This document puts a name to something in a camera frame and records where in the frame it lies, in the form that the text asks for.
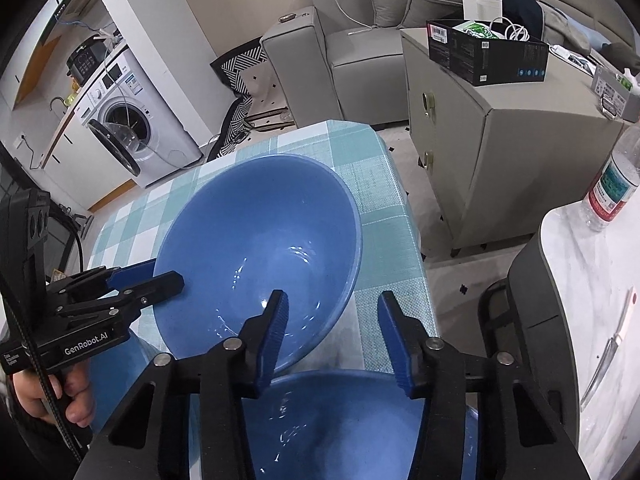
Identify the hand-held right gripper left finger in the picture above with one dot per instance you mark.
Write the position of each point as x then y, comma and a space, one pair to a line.
275, 340

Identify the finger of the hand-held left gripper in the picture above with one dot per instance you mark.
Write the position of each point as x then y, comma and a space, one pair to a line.
160, 287
132, 274

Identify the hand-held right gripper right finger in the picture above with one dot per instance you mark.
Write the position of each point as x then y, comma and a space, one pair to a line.
400, 355

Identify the blue bowl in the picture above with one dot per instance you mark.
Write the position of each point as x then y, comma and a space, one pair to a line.
260, 230
340, 425

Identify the person's left hand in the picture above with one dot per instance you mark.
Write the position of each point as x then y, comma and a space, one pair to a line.
80, 400

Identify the grey mop head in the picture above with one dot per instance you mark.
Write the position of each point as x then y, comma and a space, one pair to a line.
80, 220

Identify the white cabinet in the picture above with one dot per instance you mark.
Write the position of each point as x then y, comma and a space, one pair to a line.
75, 160

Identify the white washing machine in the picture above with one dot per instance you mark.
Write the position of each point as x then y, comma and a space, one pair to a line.
160, 125

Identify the metal sink faucet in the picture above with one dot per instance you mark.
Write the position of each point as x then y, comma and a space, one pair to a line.
56, 102

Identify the clear black-trimmed bag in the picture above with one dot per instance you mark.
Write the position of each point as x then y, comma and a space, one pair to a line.
270, 121

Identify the white marble table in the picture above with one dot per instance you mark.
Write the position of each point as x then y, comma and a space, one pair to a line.
590, 280

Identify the black white patterned rug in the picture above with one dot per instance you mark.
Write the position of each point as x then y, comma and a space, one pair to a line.
240, 85

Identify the black pressure cooker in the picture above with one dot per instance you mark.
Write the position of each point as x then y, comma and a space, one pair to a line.
85, 57

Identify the grey bedside cabinet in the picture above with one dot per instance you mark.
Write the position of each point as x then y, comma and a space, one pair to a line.
500, 150

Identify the clear plastic water bottle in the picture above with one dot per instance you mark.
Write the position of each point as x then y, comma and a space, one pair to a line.
612, 185

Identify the grey sofa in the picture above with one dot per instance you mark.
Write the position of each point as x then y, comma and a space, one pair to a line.
310, 60

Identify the open black box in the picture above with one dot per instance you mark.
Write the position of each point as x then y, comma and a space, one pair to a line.
480, 60

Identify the green packet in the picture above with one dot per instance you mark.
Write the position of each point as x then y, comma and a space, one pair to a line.
477, 30

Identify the printed leaflet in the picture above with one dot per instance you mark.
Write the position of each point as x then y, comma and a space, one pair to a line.
572, 57

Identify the white flat box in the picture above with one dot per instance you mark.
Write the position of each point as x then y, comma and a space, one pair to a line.
482, 7

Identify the dark clothing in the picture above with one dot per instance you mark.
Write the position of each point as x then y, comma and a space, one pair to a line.
522, 5

